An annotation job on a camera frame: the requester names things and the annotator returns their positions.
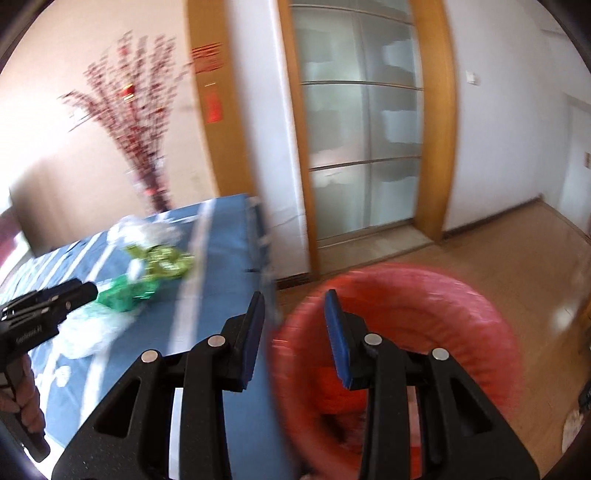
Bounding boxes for clear plastic bag front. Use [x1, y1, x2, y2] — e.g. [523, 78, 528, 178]
[51, 302, 141, 360]

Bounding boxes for clear plastic bag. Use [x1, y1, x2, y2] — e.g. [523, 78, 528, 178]
[107, 216, 182, 249]
[51, 302, 141, 360]

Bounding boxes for olive green plastic bag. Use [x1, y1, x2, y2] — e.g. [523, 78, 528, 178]
[124, 245, 194, 281]

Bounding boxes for red lined trash basket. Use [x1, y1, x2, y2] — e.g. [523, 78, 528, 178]
[271, 264, 521, 479]

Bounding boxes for person left hand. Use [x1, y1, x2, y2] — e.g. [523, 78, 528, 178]
[0, 355, 45, 433]

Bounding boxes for bright green plastic bag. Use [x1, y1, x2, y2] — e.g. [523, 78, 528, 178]
[96, 275, 159, 312]

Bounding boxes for clear plastic bag rear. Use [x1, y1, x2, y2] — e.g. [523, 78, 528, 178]
[107, 216, 182, 249]

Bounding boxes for clear glass vase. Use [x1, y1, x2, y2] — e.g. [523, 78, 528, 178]
[126, 155, 171, 215]

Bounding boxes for blue white striped tablecloth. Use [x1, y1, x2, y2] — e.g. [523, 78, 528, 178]
[1, 195, 297, 479]

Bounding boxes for red berry branches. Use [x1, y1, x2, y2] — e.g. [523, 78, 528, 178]
[59, 31, 191, 186]

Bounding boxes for small red lantern ornament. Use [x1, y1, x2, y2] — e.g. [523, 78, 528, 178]
[120, 83, 135, 101]

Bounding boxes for white door far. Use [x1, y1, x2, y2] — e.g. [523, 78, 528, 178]
[559, 95, 590, 236]

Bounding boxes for red fu knot ornament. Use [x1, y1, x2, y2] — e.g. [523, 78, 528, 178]
[191, 42, 223, 124]

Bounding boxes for frosted glass sliding door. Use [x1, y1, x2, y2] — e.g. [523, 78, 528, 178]
[290, 1, 424, 240]

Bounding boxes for small white door switch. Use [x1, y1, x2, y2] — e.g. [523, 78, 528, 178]
[466, 71, 480, 86]

